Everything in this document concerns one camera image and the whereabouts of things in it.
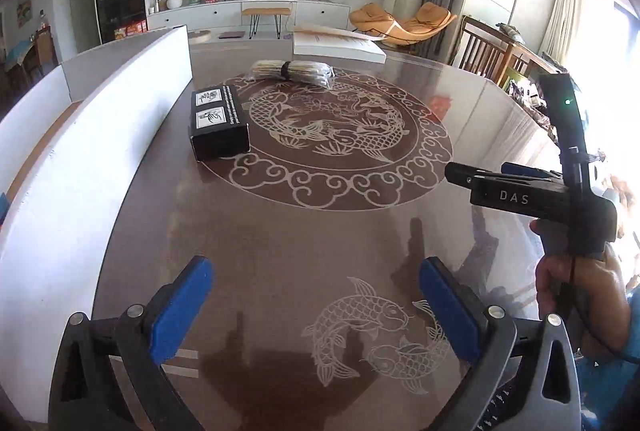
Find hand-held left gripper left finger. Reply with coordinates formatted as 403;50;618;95
47;255;216;431

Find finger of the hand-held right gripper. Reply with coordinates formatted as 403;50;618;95
501;162;565;182
444;162;562;190

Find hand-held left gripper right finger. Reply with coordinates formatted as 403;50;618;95
419;256;583;431

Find white storage box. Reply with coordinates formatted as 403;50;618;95
0;25;193;431

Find person's right hand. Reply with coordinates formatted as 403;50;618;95
530;218;631;357

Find wooden chair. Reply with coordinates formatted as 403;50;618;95
450;15;531;82

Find orange lounge chair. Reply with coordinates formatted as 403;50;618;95
348;2;457;47

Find white sheer curtain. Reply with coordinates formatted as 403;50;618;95
540;0;618;67

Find white book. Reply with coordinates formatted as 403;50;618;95
292;24;387;64

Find black cardboard box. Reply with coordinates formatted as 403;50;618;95
188;84;251;162

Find cotton swab pack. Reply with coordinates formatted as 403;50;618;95
248;59;336;88

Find orange stool with black legs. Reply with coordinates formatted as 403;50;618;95
242;7;292;39

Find cardboard boxes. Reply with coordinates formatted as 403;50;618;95
114;20;149;39

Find white television cabinet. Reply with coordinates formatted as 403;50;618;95
146;0;351;32

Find white door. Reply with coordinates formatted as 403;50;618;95
67;0;96;52

